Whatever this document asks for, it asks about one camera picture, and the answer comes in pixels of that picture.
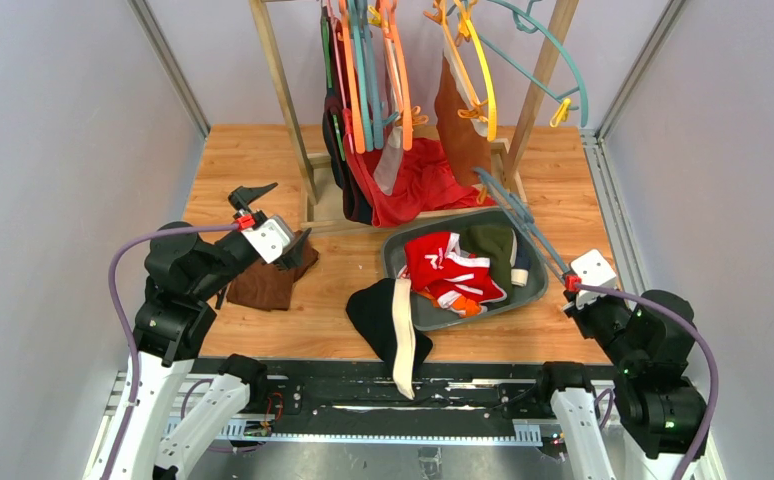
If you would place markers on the dark navy garment hanging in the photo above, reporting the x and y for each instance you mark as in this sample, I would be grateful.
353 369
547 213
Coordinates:
337 152

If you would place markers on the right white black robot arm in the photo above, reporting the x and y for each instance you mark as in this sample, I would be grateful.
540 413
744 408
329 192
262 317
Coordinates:
666 419

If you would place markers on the brown cloth on table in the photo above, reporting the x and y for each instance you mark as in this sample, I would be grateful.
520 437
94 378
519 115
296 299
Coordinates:
265 287

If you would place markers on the dark green underwear in basin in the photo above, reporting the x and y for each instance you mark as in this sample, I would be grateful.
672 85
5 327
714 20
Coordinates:
502 246

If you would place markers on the orange underwear in basin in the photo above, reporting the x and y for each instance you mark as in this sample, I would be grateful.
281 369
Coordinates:
454 288

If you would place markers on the blue-grey plastic clip hanger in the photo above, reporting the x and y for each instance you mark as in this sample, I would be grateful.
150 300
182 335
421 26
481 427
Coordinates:
521 217

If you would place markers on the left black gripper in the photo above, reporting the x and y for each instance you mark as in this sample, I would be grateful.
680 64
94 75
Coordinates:
242 208

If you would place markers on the brown underwear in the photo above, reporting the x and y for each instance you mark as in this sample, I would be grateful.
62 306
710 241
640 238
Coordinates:
464 148

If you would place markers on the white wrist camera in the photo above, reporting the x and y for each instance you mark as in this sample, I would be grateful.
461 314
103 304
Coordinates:
270 238
593 269

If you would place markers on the red underwear white trim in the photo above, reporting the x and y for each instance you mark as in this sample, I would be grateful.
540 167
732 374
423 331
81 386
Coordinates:
440 249

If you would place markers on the orange plastic hanger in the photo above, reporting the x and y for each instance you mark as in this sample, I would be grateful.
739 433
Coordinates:
357 125
408 115

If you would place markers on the teal plastic hanger pair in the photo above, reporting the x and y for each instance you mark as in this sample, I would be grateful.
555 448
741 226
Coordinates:
370 104

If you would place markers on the teal plastic clip hanger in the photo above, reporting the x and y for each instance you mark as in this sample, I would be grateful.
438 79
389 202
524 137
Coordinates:
552 49

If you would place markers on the orange plastic hanger left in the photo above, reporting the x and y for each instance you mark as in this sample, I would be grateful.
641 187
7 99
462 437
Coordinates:
357 125

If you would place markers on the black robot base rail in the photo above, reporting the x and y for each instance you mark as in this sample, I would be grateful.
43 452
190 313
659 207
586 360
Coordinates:
334 401

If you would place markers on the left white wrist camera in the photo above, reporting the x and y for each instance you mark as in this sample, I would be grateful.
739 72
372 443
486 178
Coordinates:
270 238

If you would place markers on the yellow plastic clip hanger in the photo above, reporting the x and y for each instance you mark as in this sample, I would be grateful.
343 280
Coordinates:
484 111

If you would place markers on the wooden clothes rack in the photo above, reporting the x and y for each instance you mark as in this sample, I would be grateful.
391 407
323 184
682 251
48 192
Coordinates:
321 207

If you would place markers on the orange plastic hanger right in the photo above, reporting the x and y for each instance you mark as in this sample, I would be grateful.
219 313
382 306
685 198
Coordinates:
408 115

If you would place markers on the large red garment hanging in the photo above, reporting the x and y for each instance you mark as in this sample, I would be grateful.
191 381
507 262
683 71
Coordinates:
424 182

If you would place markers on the black underwear cream waistband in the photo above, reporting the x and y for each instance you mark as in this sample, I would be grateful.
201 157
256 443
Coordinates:
382 315

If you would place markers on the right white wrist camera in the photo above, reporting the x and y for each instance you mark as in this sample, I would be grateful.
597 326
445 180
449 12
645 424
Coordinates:
593 269

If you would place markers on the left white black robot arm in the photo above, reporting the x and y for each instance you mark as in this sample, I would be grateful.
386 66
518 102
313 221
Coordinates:
186 267

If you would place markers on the orange clip hanger with brown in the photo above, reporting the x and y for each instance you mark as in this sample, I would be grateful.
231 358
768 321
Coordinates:
455 20

